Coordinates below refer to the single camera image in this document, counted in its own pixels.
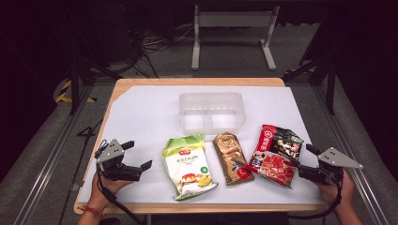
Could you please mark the yellow black hazard tape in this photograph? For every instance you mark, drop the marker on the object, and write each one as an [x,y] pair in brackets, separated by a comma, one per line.
[64,92]

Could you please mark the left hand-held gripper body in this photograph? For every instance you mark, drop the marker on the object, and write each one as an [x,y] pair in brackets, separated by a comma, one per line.
[117,172]

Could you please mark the green and white food packet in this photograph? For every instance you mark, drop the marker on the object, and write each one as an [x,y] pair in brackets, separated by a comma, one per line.
[187,168]

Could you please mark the gold brown food packet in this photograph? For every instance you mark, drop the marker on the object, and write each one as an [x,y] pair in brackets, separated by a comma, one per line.
[233,159]

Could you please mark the person's left hand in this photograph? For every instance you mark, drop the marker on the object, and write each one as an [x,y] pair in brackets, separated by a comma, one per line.
[103,192]

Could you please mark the white paper sheet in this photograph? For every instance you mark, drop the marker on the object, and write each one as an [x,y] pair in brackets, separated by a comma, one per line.
[147,112]

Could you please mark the aluminium floor rail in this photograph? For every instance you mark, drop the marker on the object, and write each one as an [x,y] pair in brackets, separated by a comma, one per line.
[359,187]
[50,168]

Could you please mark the black metal stand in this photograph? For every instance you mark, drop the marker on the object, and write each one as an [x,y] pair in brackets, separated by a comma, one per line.
[330,84]
[74,84]

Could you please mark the clear plastic container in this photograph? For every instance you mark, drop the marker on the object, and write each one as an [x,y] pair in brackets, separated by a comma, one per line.
[211,108]

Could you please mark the white metal stand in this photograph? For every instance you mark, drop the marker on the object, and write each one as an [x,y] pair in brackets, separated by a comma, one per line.
[234,19]

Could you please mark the red and black food packet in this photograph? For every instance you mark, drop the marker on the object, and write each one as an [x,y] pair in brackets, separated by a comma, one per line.
[275,156]

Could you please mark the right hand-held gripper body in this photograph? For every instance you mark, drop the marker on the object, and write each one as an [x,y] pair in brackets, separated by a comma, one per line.
[325,173]

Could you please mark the person's right hand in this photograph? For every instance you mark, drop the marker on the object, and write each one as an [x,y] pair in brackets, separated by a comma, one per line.
[341,195]

